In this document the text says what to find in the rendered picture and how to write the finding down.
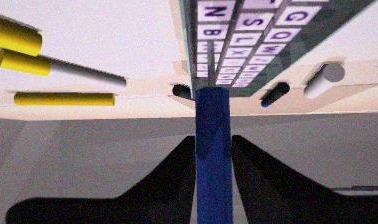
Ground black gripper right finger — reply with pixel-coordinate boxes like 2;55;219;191
231;135;378;224

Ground blue stylus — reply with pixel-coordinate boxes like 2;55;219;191
195;48;233;224

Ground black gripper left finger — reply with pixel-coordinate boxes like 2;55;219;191
5;136;196;224

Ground grey keyboard with white letter keys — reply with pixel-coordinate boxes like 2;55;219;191
177;0;378;99

